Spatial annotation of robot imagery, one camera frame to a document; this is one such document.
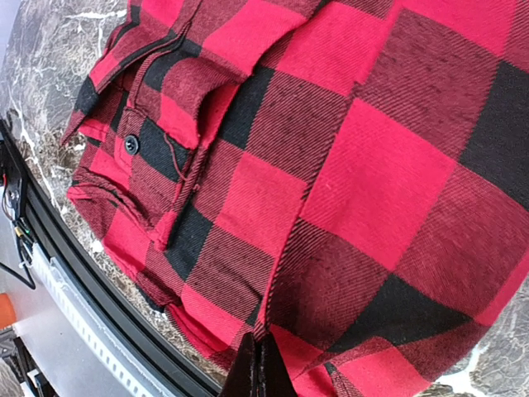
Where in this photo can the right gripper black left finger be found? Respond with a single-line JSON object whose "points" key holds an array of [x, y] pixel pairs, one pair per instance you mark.
{"points": [[243, 376]]}

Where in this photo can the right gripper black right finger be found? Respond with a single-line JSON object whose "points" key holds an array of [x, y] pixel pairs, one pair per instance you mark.
{"points": [[274, 380]]}

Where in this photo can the red black plaid shirt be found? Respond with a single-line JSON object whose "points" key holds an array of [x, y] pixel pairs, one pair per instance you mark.
{"points": [[349, 176]]}

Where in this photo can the black curved front rail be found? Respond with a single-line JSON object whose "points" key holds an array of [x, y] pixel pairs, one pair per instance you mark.
{"points": [[37, 220]]}

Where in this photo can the white slotted cable duct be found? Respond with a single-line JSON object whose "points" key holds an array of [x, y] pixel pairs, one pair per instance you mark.
{"points": [[109, 369]]}

